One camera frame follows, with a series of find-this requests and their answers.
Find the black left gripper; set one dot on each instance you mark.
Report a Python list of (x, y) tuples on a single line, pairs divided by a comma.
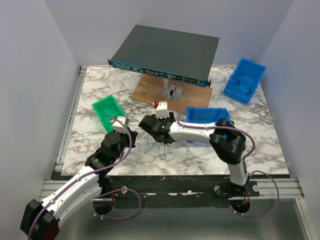
[(133, 134)]

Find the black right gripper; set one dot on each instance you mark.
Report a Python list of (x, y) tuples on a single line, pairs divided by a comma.
[(171, 117)]

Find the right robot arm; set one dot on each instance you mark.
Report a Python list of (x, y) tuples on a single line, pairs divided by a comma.
[(227, 141)]

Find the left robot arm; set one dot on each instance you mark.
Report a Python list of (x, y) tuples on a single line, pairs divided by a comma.
[(42, 219)]

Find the green plastic bin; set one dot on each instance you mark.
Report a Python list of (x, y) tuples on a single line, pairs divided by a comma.
[(105, 109)]

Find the brown wooden board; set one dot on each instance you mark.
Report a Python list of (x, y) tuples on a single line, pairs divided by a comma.
[(150, 88)]

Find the near blue plastic bin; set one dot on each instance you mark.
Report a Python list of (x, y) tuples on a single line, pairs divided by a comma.
[(202, 115)]

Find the blue plastic bin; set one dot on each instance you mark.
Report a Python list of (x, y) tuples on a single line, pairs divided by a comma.
[(244, 81), (202, 115)]

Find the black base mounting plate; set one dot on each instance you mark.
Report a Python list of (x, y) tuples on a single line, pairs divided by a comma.
[(159, 191)]

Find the far blue plastic bin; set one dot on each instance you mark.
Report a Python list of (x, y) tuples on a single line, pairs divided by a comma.
[(244, 81)]

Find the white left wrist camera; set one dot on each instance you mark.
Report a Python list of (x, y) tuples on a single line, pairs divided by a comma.
[(119, 124)]

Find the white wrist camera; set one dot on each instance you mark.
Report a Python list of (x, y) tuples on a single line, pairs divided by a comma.
[(161, 109), (119, 124)]

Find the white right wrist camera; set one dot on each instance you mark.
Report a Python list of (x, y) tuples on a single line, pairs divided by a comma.
[(161, 109)]

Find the grey metal bracket fixture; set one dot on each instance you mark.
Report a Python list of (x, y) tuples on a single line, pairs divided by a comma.
[(172, 92)]

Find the grey network switch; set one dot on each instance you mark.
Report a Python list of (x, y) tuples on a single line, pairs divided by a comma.
[(169, 54)]

